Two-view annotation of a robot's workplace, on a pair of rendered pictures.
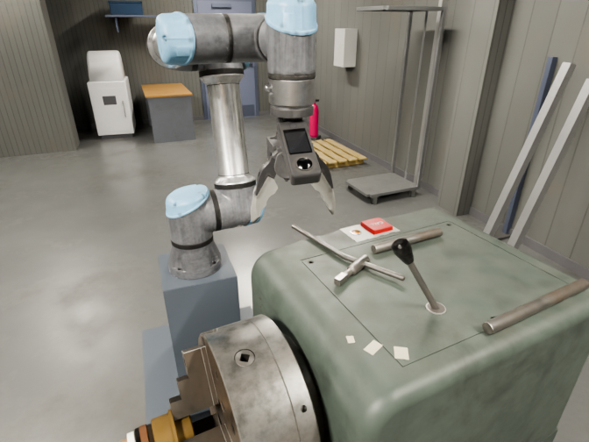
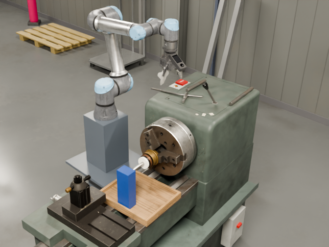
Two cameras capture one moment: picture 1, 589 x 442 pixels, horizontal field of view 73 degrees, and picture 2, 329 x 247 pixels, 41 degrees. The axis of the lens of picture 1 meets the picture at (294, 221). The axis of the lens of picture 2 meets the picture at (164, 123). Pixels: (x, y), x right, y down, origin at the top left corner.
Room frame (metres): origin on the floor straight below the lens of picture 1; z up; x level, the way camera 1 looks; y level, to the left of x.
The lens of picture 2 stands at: (-1.38, 1.06, 2.45)
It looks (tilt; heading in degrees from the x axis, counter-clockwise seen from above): 30 degrees down; 333
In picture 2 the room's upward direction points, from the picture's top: 2 degrees clockwise
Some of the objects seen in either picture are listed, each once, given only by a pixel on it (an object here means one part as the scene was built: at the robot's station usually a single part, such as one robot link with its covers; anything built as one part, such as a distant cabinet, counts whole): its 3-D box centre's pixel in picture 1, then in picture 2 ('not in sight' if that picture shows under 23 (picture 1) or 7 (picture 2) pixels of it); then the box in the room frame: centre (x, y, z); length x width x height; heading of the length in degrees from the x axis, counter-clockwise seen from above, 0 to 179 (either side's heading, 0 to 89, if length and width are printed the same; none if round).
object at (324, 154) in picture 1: (324, 153); (55, 37); (5.55, -0.44, 0.05); 1.12 x 0.77 x 0.11; 21
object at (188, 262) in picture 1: (194, 250); (105, 108); (0.98, 0.29, 1.15); 0.15 x 0.15 x 0.10
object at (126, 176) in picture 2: not in sight; (126, 187); (0.36, 0.40, 1.00); 0.08 x 0.06 x 0.23; 26
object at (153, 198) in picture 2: not in sight; (138, 195); (0.41, 0.31, 0.88); 0.36 x 0.30 x 0.04; 26
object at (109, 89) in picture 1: (110, 94); not in sight; (6.93, 3.08, 0.67); 0.75 x 0.61 x 1.34; 21
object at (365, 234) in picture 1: (369, 238); (179, 88); (0.90, -0.19, 1.23); 0.13 x 0.08 x 0.06; 116
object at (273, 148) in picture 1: (290, 140); (169, 58); (0.67, 0.01, 1.55); 0.09 x 0.08 x 0.12; 13
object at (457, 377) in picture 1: (405, 340); (201, 122); (0.71, -0.26, 1.06); 0.59 x 0.48 x 0.39; 116
